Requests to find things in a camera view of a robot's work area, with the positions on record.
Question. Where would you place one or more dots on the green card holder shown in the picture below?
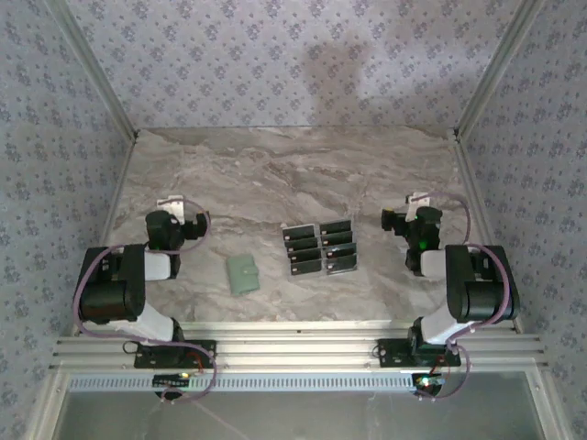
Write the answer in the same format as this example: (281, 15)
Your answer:
(243, 275)

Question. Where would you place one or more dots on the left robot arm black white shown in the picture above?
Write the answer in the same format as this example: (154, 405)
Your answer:
(110, 293)

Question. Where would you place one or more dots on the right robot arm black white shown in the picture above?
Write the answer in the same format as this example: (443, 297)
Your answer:
(481, 298)

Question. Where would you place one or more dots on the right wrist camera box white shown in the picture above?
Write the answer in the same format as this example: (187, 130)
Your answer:
(422, 199)

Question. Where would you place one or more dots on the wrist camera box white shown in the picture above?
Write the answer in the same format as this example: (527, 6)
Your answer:
(422, 199)
(176, 206)

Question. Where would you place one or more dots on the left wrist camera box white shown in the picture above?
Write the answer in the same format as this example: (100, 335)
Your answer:
(176, 206)

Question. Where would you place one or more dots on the aluminium table side rail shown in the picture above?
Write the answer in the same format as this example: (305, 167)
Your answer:
(479, 206)
(111, 206)

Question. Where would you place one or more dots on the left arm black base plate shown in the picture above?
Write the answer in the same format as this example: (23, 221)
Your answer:
(207, 349)

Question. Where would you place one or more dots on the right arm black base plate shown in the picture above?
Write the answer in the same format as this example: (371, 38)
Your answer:
(389, 350)

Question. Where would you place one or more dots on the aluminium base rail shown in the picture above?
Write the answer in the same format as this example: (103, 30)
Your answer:
(298, 350)

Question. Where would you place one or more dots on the aluminium frame post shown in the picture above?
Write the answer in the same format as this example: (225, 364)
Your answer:
(97, 69)
(494, 69)

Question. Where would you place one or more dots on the aluminium lower frame bar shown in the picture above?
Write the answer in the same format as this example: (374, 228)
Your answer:
(548, 408)
(46, 408)

